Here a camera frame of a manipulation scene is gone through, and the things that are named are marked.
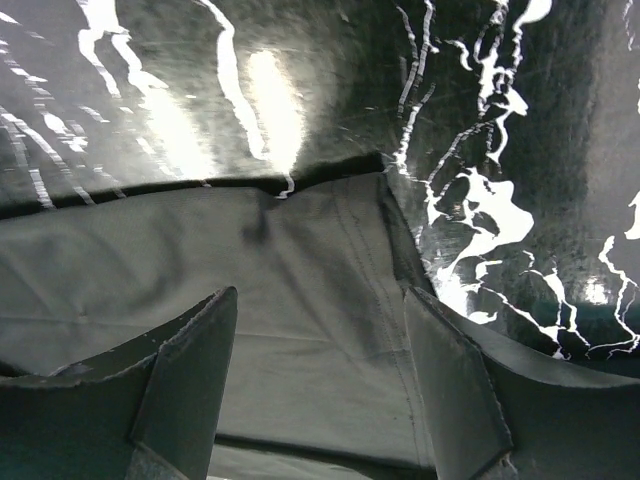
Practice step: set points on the black marbled table mat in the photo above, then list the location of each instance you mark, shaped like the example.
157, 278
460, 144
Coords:
509, 130

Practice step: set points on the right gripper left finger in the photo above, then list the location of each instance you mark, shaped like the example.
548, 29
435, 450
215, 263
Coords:
145, 409

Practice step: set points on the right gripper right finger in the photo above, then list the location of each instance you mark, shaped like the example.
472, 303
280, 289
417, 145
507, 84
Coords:
496, 409

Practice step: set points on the black t shirt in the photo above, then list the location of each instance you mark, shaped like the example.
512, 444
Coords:
321, 382

